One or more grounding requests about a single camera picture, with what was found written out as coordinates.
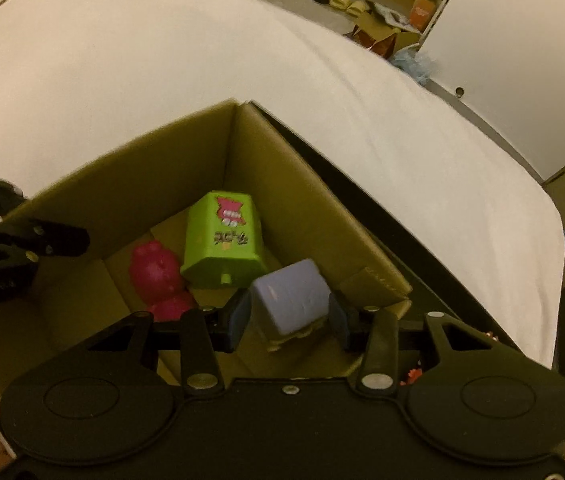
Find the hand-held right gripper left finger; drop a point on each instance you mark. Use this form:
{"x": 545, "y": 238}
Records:
{"x": 240, "y": 321}

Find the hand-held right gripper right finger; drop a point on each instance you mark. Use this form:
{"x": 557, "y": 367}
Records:
{"x": 337, "y": 322}

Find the purple toy cube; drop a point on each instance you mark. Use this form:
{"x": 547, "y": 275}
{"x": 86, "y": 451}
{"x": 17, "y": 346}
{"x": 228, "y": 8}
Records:
{"x": 290, "y": 295}

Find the green toy cube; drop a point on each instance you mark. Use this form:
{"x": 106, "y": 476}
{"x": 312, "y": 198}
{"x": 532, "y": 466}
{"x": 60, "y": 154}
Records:
{"x": 222, "y": 255}

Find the small red figure toy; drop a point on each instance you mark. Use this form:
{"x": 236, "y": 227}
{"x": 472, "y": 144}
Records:
{"x": 412, "y": 376}

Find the magenta pig toy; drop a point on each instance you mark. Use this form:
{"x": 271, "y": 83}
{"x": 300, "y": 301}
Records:
{"x": 155, "y": 275}

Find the small pink figure toy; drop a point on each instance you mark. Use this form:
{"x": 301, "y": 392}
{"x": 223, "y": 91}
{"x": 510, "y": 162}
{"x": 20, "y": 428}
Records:
{"x": 493, "y": 336}

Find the blue plastic bag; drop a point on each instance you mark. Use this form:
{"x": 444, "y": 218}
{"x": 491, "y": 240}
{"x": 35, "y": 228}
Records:
{"x": 415, "y": 65}

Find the brown floor cardboard box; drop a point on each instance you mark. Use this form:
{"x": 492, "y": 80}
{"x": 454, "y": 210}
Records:
{"x": 382, "y": 40}

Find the yellow slipper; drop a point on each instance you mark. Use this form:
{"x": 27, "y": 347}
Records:
{"x": 341, "y": 1}
{"x": 357, "y": 8}

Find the orange box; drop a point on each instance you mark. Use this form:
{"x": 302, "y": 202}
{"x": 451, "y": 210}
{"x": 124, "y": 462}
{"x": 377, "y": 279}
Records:
{"x": 421, "y": 11}

